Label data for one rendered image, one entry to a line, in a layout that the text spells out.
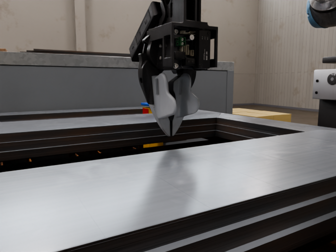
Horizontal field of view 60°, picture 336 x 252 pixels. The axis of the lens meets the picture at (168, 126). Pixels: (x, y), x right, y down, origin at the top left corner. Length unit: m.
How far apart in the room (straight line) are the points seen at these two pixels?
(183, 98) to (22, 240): 0.30
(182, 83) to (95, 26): 9.92
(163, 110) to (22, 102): 0.72
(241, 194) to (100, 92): 0.90
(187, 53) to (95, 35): 9.91
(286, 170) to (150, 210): 0.17
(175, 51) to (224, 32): 11.85
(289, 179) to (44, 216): 0.22
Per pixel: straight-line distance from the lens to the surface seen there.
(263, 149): 0.43
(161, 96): 0.41
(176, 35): 0.39
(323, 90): 1.00
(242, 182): 0.28
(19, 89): 1.06
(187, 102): 0.42
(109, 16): 10.48
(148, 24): 0.44
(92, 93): 1.10
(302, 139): 0.52
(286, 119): 5.01
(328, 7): 1.10
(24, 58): 1.06
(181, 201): 0.24
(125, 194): 0.25
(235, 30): 12.51
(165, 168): 0.32
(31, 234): 0.21
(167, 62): 0.37
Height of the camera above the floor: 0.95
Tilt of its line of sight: 9 degrees down
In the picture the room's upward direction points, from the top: straight up
